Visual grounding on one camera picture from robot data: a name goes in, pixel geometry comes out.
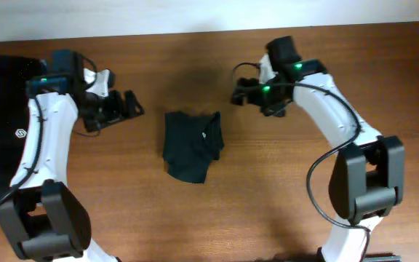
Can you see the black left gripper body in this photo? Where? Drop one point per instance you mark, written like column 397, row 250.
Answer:
column 111, row 110

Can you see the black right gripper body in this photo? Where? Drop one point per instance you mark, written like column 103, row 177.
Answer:
column 246, row 92

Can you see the dark green t-shirt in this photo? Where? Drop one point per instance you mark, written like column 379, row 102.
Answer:
column 191, row 144

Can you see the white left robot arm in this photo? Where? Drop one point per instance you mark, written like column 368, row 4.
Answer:
column 40, row 217

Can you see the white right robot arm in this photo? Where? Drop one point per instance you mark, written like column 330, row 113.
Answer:
column 367, row 180

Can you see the black folded garment with logo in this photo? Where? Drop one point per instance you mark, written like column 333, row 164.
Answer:
column 15, row 71

